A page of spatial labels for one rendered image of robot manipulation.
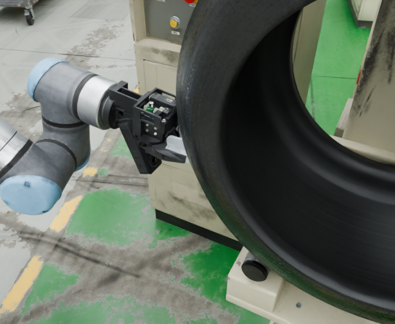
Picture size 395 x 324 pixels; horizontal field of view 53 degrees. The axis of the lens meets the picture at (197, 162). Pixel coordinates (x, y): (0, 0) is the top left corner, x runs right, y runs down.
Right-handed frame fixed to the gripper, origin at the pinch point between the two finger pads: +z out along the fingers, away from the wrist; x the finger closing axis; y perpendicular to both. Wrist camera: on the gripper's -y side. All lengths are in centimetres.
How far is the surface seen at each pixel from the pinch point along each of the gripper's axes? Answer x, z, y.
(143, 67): 59, -52, -28
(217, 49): -11.9, 2.3, 26.0
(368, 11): 358, 3, -86
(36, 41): 193, -250, -135
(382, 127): 27.6, 24.7, 0.4
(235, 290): -9.5, 11.9, -18.2
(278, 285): -7.2, 18.2, -13.9
